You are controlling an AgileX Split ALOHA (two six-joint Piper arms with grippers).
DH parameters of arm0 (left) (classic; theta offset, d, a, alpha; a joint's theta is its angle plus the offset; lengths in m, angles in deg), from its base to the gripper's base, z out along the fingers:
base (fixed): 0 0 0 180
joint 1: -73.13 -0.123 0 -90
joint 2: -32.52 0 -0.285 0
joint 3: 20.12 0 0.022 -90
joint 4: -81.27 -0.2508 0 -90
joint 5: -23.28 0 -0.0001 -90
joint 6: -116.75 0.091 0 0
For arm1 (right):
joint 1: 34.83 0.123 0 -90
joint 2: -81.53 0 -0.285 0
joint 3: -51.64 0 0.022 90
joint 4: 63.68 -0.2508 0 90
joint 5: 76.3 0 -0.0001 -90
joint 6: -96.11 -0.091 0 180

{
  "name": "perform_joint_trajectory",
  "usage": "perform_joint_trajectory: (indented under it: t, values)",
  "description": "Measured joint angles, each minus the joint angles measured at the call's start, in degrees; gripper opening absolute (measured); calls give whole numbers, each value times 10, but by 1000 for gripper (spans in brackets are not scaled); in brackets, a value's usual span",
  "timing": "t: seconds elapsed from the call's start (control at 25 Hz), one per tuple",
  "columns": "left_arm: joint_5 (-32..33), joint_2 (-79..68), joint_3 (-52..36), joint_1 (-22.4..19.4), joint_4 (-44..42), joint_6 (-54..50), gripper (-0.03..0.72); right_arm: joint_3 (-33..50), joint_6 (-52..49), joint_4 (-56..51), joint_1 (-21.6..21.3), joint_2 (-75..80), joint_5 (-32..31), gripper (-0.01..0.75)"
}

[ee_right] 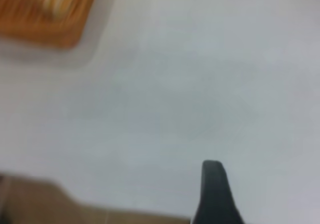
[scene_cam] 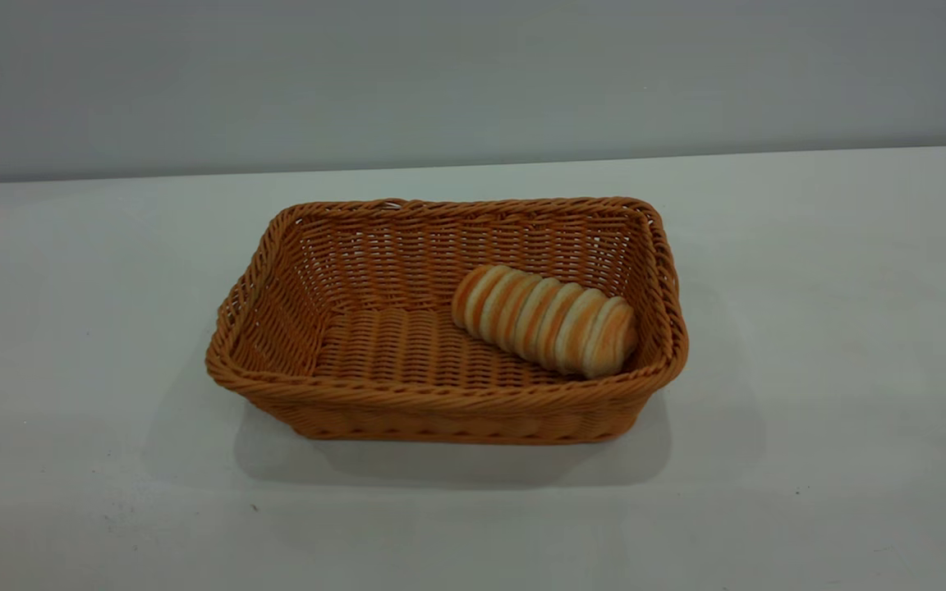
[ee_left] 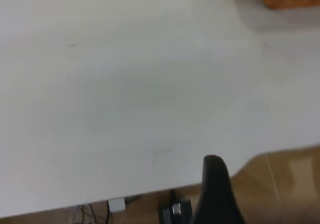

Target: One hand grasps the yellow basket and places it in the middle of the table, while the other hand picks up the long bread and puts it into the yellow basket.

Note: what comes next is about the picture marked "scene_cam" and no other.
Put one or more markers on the striped bread roll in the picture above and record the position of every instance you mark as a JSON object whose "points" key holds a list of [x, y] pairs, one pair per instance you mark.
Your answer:
{"points": [[547, 318]]}

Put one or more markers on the orange woven wicker basket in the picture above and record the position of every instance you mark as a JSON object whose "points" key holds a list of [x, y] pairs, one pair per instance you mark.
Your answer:
{"points": [[391, 353]]}

